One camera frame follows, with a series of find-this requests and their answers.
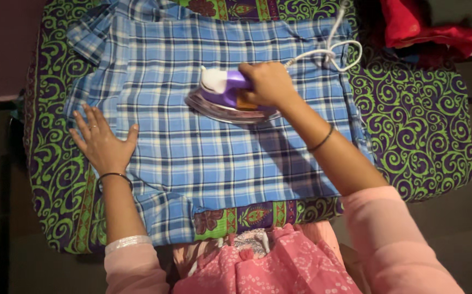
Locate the black left wrist bangle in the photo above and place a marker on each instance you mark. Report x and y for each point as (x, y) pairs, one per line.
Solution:
(113, 176)

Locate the person's left hand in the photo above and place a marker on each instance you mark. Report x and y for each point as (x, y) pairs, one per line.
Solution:
(103, 145)

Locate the black wrist bangle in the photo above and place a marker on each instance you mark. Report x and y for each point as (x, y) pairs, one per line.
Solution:
(113, 176)
(321, 141)

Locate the blue plaid shirt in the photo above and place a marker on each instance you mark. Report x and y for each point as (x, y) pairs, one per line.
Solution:
(219, 155)

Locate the person's right hand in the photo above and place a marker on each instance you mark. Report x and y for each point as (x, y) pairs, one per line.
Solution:
(269, 85)

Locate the purple and white clothes iron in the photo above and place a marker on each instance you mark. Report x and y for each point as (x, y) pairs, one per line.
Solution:
(223, 96)

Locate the person's right fingers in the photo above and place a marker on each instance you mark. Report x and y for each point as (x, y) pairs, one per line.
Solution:
(249, 88)

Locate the pile of red clothes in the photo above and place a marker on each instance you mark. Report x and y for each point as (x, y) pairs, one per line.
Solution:
(436, 28)

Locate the green purple patterned sheet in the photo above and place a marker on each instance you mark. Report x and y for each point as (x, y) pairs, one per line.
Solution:
(415, 122)

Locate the person's pink patterned clothing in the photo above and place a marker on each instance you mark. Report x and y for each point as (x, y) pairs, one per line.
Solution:
(293, 261)

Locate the black right wrist bangle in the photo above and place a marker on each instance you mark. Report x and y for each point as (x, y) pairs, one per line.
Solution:
(321, 141)

